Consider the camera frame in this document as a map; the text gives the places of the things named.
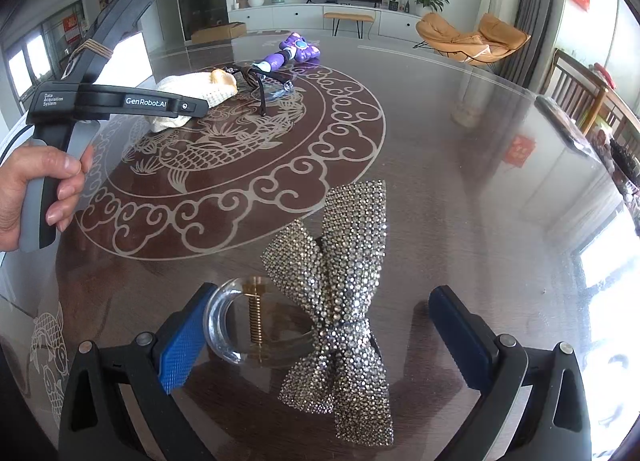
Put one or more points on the cream knitted cloth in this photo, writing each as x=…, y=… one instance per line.
x=210, y=91

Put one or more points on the white television cabinet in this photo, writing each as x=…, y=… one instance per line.
x=280, y=16

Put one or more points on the tan rubber band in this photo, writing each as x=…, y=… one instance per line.
x=92, y=48

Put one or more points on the purple toy figure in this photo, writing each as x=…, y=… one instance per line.
x=300, y=46

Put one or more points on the orange lounge chair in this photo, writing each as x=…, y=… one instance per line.
x=450, y=36

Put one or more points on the orange bench with metal legs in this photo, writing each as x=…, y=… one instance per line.
x=350, y=16

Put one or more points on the black framed glasses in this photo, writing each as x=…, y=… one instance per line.
x=261, y=96

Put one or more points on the cardboard box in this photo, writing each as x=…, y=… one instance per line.
x=220, y=31

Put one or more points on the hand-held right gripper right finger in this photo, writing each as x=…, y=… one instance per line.
x=457, y=341

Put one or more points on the brown patterned glass desktop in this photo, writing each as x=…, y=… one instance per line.
x=450, y=166

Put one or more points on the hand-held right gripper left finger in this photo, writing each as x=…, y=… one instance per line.
x=182, y=346

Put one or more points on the wooden chair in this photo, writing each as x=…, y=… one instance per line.
x=565, y=81

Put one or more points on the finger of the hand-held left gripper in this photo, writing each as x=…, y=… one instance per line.
x=125, y=11

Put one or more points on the dark flat remote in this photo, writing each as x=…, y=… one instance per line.
x=565, y=126

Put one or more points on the person's left hand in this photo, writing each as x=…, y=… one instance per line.
x=20, y=176

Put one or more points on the red door poster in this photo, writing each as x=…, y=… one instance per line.
x=73, y=27

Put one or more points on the silver rhinestone bow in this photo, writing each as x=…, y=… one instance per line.
x=350, y=241

